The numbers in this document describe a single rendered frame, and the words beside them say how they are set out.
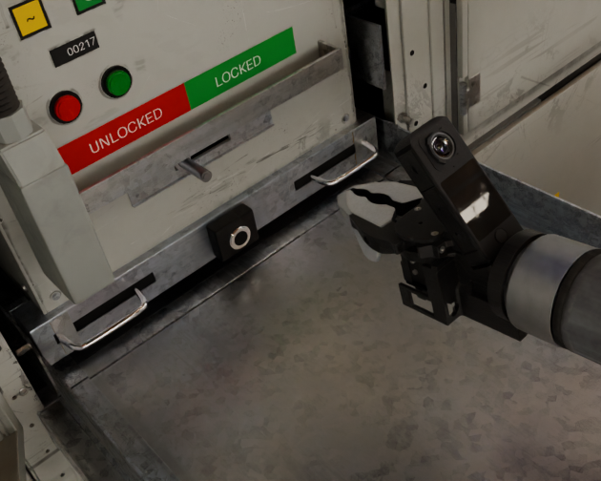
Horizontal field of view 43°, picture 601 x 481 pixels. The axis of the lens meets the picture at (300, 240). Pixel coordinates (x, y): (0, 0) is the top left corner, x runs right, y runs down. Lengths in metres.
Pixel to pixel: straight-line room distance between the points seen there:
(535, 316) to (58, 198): 0.42
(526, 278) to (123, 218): 0.50
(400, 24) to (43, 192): 0.55
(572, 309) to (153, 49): 0.51
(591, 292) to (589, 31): 0.89
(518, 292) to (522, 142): 0.79
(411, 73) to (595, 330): 0.61
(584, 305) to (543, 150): 0.88
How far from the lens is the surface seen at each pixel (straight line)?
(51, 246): 0.73
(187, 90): 0.89
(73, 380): 0.93
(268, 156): 1.00
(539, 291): 0.55
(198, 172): 0.87
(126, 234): 0.91
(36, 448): 0.96
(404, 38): 1.04
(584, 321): 0.54
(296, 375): 0.86
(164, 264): 0.95
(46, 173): 0.70
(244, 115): 0.89
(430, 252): 0.61
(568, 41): 1.34
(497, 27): 1.16
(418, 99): 1.10
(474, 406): 0.82
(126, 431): 0.86
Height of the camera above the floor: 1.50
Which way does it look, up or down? 40 degrees down
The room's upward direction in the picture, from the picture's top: 11 degrees counter-clockwise
